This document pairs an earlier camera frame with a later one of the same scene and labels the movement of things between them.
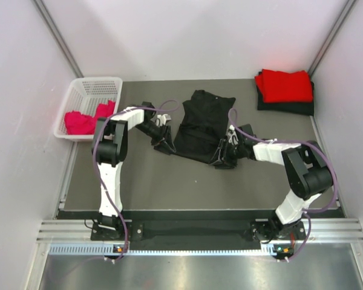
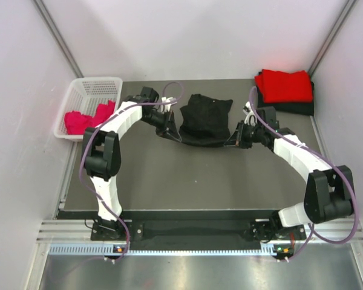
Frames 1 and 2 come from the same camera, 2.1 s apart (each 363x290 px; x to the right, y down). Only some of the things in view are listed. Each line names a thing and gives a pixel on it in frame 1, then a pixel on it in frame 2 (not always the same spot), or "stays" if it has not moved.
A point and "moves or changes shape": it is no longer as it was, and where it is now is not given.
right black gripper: (221, 154) to (238, 137)
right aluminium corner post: (330, 35) stays
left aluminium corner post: (58, 35) stays
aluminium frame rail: (79, 232) stays
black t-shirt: (203, 124) moves or changes shape
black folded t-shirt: (302, 108) stays
